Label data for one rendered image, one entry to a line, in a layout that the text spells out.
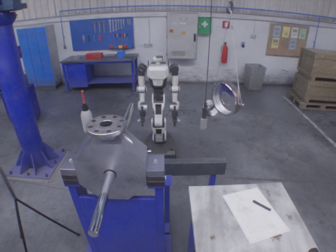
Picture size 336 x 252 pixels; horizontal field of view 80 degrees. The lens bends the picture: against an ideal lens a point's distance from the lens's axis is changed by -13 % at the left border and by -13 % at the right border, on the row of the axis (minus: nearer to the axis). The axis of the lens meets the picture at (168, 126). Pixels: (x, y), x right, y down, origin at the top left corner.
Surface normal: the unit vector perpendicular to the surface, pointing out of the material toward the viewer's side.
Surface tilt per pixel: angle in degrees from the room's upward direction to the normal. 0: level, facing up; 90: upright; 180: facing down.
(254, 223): 0
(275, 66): 90
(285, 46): 90
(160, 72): 90
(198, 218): 0
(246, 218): 0
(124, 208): 90
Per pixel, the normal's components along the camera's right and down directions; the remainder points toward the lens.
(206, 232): 0.00, -0.88
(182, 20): -0.01, 0.48
